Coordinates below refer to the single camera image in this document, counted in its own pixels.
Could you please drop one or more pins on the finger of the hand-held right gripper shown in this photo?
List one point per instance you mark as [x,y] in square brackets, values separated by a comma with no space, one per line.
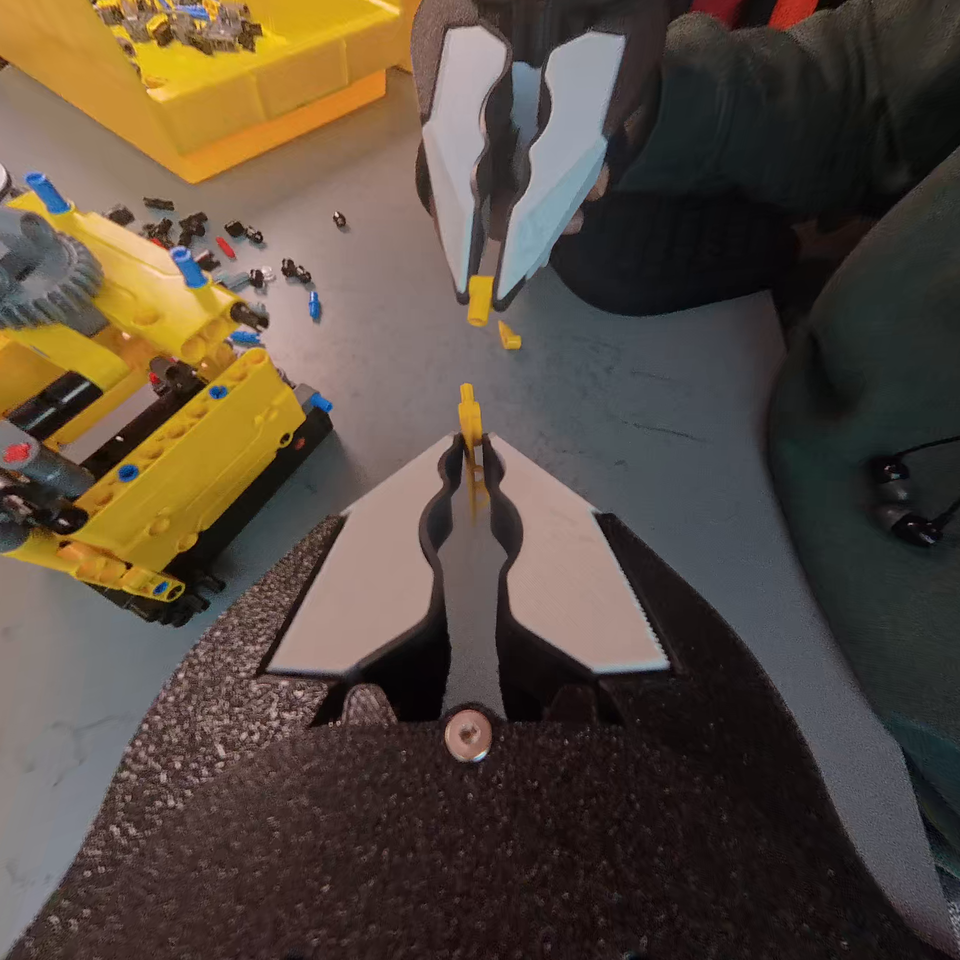
[454,150]
[577,135]

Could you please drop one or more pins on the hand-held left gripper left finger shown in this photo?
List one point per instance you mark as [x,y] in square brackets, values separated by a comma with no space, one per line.
[360,592]

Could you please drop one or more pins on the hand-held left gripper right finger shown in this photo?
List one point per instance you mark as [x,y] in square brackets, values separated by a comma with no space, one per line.
[577,592]

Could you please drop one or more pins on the small yellow lego connector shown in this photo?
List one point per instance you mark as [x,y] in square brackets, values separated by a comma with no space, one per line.
[480,304]
[510,337]

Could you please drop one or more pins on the thin yellow lego liftarm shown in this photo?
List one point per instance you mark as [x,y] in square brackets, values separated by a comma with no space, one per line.
[470,420]

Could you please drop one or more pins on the short blue lego pin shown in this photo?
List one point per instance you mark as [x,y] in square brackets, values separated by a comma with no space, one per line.
[314,306]

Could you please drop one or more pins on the yellow lego vehicle model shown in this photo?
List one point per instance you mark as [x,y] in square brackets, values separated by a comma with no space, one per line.
[187,465]

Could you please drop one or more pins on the light grey lego pin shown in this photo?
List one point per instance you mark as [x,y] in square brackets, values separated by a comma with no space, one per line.
[234,281]

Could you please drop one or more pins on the pile of loose lego pieces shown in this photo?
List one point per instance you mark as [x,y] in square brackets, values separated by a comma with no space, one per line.
[191,225]

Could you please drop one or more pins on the heap of assorted lego parts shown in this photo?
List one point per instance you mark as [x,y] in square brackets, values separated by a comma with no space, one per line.
[187,26]

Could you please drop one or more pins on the person's right hand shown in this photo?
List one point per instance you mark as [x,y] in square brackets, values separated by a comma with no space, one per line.
[594,187]

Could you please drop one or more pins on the black chair armrest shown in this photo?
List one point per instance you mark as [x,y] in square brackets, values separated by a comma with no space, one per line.
[675,262]

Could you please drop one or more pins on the yellow plastic bin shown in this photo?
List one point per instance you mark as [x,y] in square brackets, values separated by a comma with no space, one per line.
[225,112]

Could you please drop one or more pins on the person's green sweatshirt torso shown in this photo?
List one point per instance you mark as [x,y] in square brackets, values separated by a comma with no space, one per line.
[862,637]

